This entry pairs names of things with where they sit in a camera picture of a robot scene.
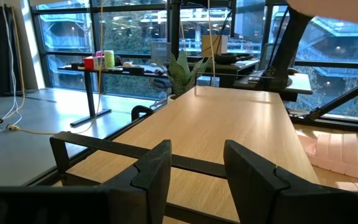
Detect black headphones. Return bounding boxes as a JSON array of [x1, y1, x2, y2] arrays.
[[214, 52, 255, 65]]

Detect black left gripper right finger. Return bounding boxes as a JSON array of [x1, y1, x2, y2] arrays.
[[223, 139, 358, 224]]

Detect green and white roll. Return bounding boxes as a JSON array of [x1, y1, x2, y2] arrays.
[[104, 50, 116, 70]]

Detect grey office desk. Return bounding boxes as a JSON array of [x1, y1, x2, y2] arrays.
[[233, 72, 313, 102]]

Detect red box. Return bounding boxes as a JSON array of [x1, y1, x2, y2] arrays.
[[83, 56, 94, 71]]

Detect black vertical pole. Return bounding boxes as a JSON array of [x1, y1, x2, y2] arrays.
[[168, 0, 182, 60]]

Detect potted snake plant white pot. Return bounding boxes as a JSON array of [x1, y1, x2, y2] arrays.
[[166, 51, 210, 105]]

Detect yellow cable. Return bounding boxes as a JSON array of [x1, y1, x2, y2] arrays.
[[0, 0, 105, 136]]

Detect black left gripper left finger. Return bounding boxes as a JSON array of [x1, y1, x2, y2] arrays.
[[103, 139, 173, 224]]

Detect white cable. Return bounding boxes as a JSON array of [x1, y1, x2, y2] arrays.
[[0, 0, 23, 142]]

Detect black desk with metal leg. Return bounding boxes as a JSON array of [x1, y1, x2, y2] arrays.
[[57, 63, 169, 128]]

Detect dark desk with clutter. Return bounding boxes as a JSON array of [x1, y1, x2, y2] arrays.
[[194, 58, 260, 88]]

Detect wooden shelf with black frame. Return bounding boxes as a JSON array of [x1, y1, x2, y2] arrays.
[[49, 85, 320, 224]]

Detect cardboard box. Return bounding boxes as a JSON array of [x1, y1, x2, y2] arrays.
[[201, 34, 229, 58]]

